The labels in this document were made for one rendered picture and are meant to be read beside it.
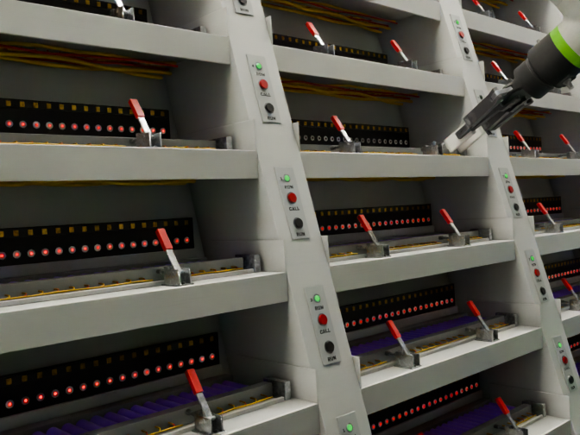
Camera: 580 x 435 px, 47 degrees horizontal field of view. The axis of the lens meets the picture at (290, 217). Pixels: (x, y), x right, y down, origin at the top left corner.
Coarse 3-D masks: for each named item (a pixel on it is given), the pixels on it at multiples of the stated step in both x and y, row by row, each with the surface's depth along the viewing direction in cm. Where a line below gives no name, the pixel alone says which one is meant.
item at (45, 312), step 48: (0, 240) 92; (48, 240) 97; (96, 240) 102; (144, 240) 108; (192, 240) 114; (0, 288) 80; (48, 288) 85; (96, 288) 89; (144, 288) 90; (192, 288) 90; (240, 288) 96; (0, 336) 73; (48, 336) 77; (96, 336) 81
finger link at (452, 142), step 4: (460, 128) 136; (472, 132) 134; (452, 136) 137; (456, 136) 137; (464, 136) 135; (468, 136) 134; (444, 140) 139; (448, 140) 138; (452, 140) 137; (456, 140) 137; (460, 140) 136; (464, 140) 135; (448, 144) 138; (452, 144) 137; (456, 144) 137; (460, 144) 136; (448, 148) 138; (452, 148) 137; (456, 148) 137
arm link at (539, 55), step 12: (540, 48) 120; (552, 48) 118; (540, 60) 120; (552, 60) 119; (564, 60) 118; (540, 72) 121; (552, 72) 120; (564, 72) 119; (576, 72) 120; (552, 84) 121; (564, 84) 121
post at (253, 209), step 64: (192, 0) 117; (256, 0) 117; (192, 64) 118; (192, 128) 119; (256, 128) 107; (192, 192) 120; (256, 192) 107; (320, 256) 108; (256, 320) 108; (320, 384) 100
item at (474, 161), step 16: (480, 144) 155; (304, 160) 113; (320, 160) 116; (336, 160) 118; (352, 160) 122; (368, 160) 124; (384, 160) 128; (400, 160) 131; (416, 160) 135; (432, 160) 139; (448, 160) 142; (464, 160) 147; (480, 160) 151; (320, 176) 116; (336, 176) 118; (352, 176) 121; (368, 176) 124; (384, 176) 128; (400, 176) 131; (416, 176) 135; (432, 176) 138; (448, 176) 142; (464, 176) 147
